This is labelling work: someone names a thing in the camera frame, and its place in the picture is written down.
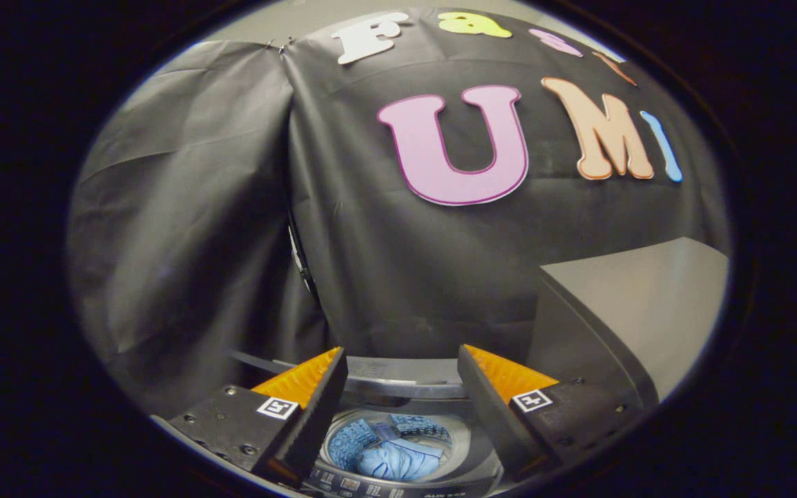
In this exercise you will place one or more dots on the grey washing machine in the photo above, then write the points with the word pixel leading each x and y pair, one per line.
pixel 468 449

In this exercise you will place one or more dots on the black backdrop cloth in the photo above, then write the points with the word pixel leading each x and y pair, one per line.
pixel 198 207

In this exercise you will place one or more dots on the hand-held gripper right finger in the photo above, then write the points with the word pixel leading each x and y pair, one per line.
pixel 488 408

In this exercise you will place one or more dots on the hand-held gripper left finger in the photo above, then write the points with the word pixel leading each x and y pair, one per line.
pixel 315 415

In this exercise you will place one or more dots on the light blue buttoned shirt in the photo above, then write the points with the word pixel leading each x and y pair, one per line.
pixel 398 460

